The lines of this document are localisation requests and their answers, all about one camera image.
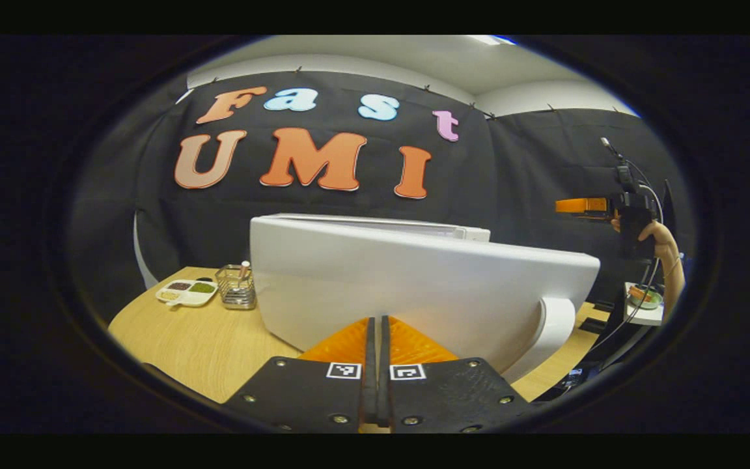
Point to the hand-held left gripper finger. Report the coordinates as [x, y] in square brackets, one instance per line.
[370, 352]
[384, 352]

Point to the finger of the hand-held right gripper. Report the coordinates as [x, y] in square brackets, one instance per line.
[580, 206]

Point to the white microwave oven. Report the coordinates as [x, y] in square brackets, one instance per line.
[414, 280]

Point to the small green bowl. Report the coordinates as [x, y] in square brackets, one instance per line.
[645, 301]

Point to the white divided condiment plate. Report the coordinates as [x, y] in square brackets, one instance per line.
[194, 299]

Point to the long ceiling light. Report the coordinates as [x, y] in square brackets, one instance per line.
[486, 39]

